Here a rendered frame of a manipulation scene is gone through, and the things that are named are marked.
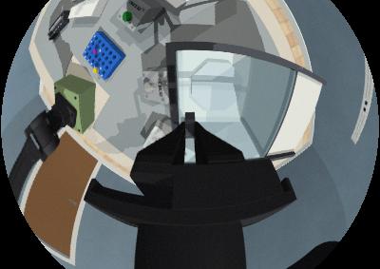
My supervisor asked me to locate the grey bench mat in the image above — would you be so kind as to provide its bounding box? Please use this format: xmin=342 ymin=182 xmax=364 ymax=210
xmin=34 ymin=0 xmax=280 ymax=161

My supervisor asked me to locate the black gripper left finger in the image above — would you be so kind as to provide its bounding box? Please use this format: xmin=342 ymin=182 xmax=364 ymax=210
xmin=134 ymin=122 xmax=185 ymax=164

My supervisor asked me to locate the yellow-capped tube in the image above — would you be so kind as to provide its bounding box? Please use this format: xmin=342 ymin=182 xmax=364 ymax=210
xmin=93 ymin=67 xmax=102 ymax=73

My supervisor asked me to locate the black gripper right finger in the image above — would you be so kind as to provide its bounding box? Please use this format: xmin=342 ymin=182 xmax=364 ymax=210
xmin=194 ymin=122 xmax=246 ymax=164

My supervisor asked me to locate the blue tube rack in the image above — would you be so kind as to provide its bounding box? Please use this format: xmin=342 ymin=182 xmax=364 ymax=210
xmin=83 ymin=31 xmax=126 ymax=79

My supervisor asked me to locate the white block with round holes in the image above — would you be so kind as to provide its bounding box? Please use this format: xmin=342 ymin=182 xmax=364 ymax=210
xmin=142 ymin=120 xmax=172 ymax=147

